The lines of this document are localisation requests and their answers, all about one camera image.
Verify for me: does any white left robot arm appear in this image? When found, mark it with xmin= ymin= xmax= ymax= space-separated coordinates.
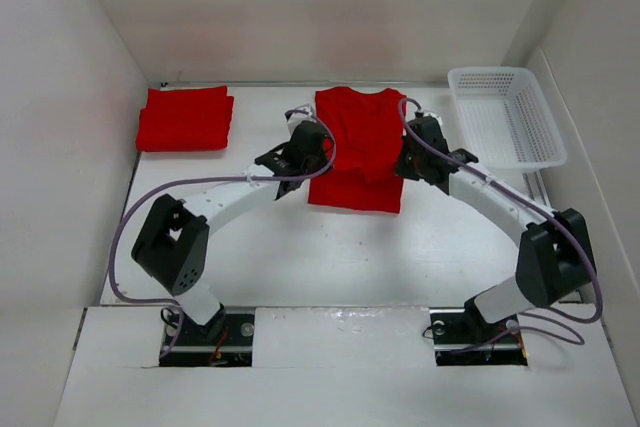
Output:
xmin=131 ymin=119 xmax=335 ymax=342

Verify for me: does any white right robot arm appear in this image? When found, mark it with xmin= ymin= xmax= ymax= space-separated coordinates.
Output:
xmin=396 ymin=116 xmax=597 ymax=341

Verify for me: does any folded red t shirt stack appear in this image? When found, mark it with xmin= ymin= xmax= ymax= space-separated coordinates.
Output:
xmin=135 ymin=86 xmax=235 ymax=153

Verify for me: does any white perforated plastic basket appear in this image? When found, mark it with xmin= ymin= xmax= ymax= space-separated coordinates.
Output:
xmin=447 ymin=66 xmax=567 ymax=173

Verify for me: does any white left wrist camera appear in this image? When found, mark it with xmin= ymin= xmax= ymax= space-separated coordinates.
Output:
xmin=285 ymin=103 xmax=315 ymax=133

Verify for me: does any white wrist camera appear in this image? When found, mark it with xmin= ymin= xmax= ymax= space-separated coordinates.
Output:
xmin=285 ymin=103 xmax=315 ymax=133
xmin=422 ymin=111 xmax=444 ymax=127

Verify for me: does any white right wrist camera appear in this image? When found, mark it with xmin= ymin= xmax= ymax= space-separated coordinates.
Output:
xmin=422 ymin=111 xmax=444 ymax=127

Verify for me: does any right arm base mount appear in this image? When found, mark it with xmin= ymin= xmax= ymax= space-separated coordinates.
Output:
xmin=423 ymin=307 xmax=528 ymax=367

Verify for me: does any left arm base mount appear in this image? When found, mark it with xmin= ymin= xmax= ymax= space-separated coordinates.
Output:
xmin=159 ymin=308 xmax=256 ymax=368

